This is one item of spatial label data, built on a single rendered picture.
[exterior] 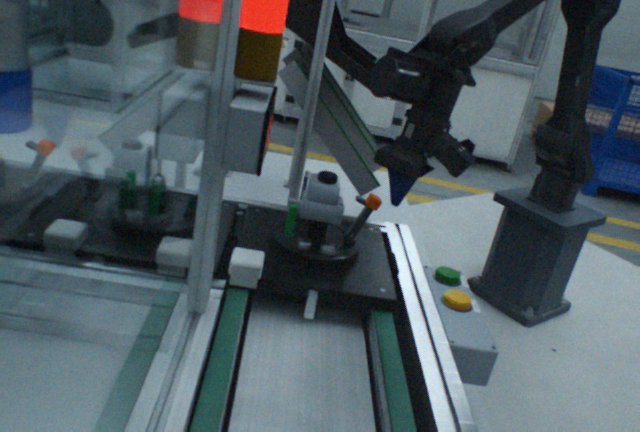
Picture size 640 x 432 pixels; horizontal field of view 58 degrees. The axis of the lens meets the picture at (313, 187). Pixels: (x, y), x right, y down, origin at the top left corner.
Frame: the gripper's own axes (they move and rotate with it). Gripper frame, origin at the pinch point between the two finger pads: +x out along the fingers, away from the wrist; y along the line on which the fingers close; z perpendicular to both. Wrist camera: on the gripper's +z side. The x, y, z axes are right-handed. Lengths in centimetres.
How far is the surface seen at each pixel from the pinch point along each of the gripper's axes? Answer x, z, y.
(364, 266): 13.3, -0.2, -3.5
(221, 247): 15.9, -18.8, -14.6
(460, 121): 53, -65, 411
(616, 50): -51, 27, 916
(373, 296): 13.4, 4.2, -10.4
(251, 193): 26, -39, 29
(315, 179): 3.0, -11.3, -6.0
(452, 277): 11.4, 11.8, 3.5
